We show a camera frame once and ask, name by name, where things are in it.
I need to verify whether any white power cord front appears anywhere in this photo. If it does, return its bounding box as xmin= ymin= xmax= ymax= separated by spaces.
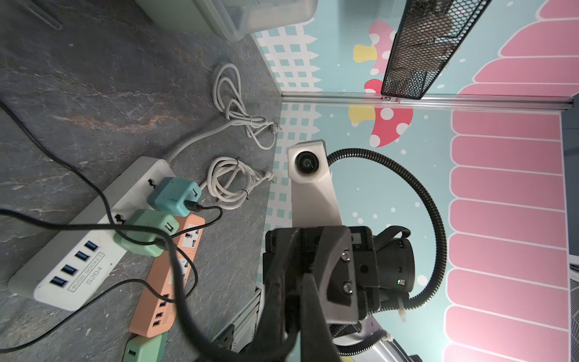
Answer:
xmin=198 ymin=156 xmax=275 ymax=211

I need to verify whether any black USB cable front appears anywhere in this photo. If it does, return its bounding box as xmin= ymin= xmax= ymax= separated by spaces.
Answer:
xmin=0 ymin=207 xmax=299 ymax=362

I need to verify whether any orange power strip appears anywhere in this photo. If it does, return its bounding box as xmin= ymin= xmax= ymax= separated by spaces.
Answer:
xmin=129 ymin=229 xmax=203 ymax=338

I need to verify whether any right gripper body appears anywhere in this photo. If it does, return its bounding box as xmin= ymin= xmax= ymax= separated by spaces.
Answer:
xmin=286 ymin=226 xmax=416 ymax=323

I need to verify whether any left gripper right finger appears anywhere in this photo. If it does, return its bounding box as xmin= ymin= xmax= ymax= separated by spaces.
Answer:
xmin=300 ymin=274 xmax=341 ymax=361

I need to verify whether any green adapter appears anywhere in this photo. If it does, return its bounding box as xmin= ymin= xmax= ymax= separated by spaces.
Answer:
xmin=122 ymin=333 xmax=168 ymax=362
xmin=113 ymin=209 xmax=179 ymax=257

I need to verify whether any green adapter front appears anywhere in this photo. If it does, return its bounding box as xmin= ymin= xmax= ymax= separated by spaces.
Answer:
xmin=122 ymin=333 xmax=168 ymax=362

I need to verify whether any white power cord rear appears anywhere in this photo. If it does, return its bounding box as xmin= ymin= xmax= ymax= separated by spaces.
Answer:
xmin=165 ymin=62 xmax=281 ymax=164

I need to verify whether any white power strip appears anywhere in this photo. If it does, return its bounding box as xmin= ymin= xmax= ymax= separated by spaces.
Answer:
xmin=8 ymin=157 xmax=175 ymax=312

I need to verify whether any black wire mesh basket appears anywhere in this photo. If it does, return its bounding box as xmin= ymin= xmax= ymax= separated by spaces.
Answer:
xmin=381 ymin=0 xmax=490 ymax=100

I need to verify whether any white power cord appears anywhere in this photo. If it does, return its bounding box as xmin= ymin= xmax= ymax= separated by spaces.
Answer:
xmin=198 ymin=156 xmax=275 ymax=211
xmin=165 ymin=62 xmax=281 ymax=164

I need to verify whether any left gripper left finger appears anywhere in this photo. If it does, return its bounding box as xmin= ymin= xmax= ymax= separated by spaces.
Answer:
xmin=253 ymin=275 xmax=290 ymax=361

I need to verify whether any green translucent storage box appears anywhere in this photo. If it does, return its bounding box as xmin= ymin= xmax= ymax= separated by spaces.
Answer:
xmin=136 ymin=0 xmax=318 ymax=42

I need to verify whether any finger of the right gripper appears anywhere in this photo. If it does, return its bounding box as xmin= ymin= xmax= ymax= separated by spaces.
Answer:
xmin=264 ymin=228 xmax=301 ymax=308
xmin=312 ymin=226 xmax=359 ymax=324

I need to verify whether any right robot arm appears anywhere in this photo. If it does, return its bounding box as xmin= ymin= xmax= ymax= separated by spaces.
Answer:
xmin=248 ymin=141 xmax=447 ymax=361

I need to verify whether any teal USB charger adapter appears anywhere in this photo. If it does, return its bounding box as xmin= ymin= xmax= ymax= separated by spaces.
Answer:
xmin=147 ymin=177 xmax=201 ymax=217

